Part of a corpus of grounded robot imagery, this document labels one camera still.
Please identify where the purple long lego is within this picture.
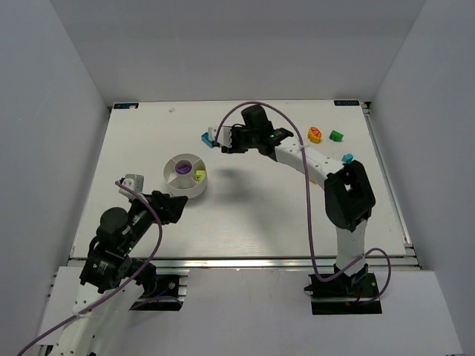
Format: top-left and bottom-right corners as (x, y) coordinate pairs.
(175, 161), (192, 175)

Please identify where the blue long lego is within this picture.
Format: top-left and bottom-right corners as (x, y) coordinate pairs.
(201, 132), (214, 148)

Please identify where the lime lego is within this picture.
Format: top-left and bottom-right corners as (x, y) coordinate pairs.
(194, 170), (206, 184)

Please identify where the small blue lego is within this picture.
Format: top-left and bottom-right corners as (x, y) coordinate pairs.
(341, 154), (354, 163)

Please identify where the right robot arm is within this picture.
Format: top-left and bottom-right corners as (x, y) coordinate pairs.
(209, 102), (376, 293)

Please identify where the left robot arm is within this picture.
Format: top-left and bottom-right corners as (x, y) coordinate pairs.
(50, 189), (188, 355)

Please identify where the white round divided container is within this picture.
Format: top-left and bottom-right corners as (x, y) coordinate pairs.
(163, 154), (208, 199)

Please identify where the orange yellow round lego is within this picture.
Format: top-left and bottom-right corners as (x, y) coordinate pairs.
(307, 126), (322, 144)

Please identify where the green lego right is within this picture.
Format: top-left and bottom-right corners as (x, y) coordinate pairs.
(329, 130), (344, 142)

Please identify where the right blue label sticker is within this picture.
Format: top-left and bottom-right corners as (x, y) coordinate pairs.
(333, 100), (360, 107)

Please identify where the blue label sticker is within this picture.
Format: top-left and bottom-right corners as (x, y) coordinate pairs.
(333, 100), (360, 107)
(113, 102), (139, 110)

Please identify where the left blue label sticker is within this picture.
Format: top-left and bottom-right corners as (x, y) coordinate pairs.
(113, 102), (139, 110)

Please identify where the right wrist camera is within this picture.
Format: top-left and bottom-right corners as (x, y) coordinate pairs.
(207, 126), (232, 148)

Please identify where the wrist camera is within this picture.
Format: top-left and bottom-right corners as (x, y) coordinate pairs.
(116, 174), (144, 200)
(207, 126), (232, 148)

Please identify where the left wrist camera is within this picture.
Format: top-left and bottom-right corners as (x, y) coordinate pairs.
(116, 174), (144, 200)

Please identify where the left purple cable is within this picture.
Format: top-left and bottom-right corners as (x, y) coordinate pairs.
(16, 180), (163, 356)

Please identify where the aluminium table rail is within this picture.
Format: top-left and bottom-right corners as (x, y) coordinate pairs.
(66, 255), (422, 271)

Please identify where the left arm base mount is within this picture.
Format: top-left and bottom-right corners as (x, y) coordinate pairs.
(130, 269), (188, 312)

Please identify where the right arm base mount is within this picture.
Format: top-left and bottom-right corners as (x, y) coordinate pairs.
(304, 273), (382, 316)

